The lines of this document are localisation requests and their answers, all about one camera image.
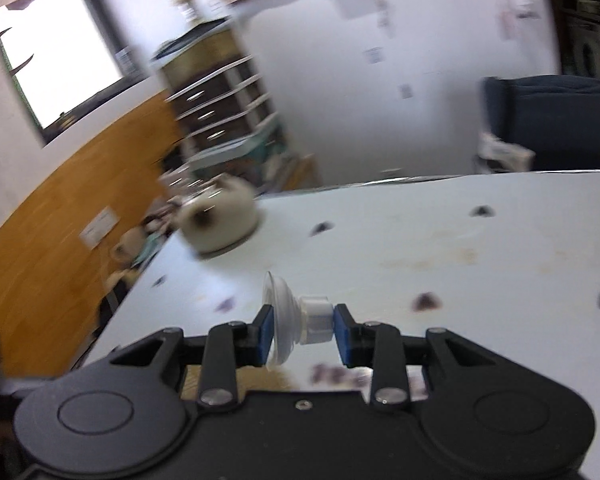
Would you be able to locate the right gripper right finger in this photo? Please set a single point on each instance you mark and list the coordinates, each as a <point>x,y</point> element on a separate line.
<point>378,346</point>

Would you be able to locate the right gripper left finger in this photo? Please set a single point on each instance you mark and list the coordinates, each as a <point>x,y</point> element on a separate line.
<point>228,348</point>

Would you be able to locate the beige plastic woven basket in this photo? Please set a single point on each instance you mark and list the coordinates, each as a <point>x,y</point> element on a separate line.
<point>248,378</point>

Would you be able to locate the cream cat-shaped ceramic pot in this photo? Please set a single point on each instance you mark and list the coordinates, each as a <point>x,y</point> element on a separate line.
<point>221,214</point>

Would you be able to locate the pile of floor clutter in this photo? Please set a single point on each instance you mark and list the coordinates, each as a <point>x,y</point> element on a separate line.
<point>123,263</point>

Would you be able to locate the grey plastic drawer unit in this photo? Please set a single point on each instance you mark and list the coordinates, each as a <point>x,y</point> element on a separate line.
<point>215,102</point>

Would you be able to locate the glass fish tank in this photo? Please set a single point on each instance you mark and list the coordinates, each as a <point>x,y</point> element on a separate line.
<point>205,48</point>

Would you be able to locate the dark blue cushioned chair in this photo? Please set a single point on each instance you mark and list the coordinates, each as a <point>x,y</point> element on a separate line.
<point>557,117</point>

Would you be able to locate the front-load washing machine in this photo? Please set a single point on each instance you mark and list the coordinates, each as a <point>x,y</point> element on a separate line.
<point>582,56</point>

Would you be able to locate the white wall power socket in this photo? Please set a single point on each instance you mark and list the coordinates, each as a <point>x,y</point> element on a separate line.
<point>100,226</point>

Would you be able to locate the window with dark frame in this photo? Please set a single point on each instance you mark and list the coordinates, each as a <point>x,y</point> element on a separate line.
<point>64,59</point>

